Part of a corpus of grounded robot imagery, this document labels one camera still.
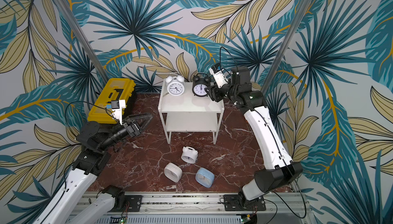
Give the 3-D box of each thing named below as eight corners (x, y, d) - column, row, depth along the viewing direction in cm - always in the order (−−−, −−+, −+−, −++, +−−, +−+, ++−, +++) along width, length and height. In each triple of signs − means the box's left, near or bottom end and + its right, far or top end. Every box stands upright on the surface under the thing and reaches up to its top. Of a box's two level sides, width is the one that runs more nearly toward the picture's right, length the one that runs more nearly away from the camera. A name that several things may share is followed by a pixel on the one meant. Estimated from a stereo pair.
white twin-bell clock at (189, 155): (181, 160, 89) (180, 153, 81) (185, 151, 92) (184, 144, 85) (194, 165, 87) (194, 159, 80) (197, 156, 90) (198, 149, 83)
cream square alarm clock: (164, 176, 84) (162, 171, 77) (170, 166, 87) (168, 161, 80) (178, 184, 81) (176, 179, 74) (183, 173, 85) (182, 168, 78)
